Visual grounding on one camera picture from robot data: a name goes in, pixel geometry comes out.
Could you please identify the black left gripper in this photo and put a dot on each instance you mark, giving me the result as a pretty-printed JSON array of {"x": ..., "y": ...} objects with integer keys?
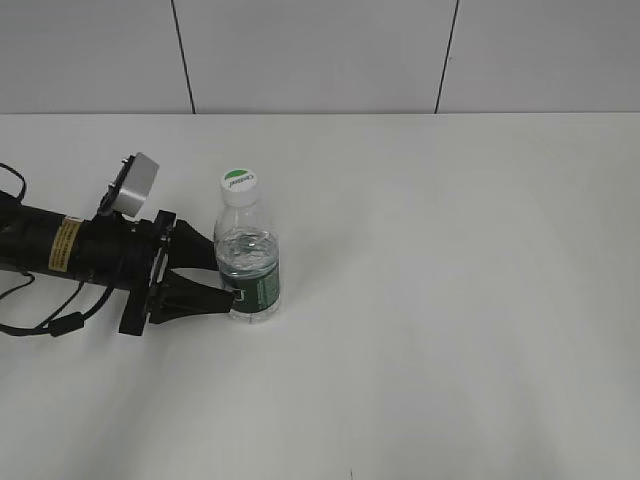
[{"x": 121, "y": 254}]

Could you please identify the clear Cestbon water bottle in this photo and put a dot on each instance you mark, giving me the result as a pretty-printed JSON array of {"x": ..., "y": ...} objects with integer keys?
[{"x": 248, "y": 257}]

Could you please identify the white green bottle cap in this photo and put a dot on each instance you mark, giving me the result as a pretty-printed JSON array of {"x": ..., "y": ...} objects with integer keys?
[{"x": 239, "y": 188}]

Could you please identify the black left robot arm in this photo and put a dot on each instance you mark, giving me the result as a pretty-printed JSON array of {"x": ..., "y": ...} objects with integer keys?
[{"x": 36, "y": 241}]

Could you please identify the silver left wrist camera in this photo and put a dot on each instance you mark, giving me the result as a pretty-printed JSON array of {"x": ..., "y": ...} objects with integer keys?
[{"x": 128, "y": 192}]

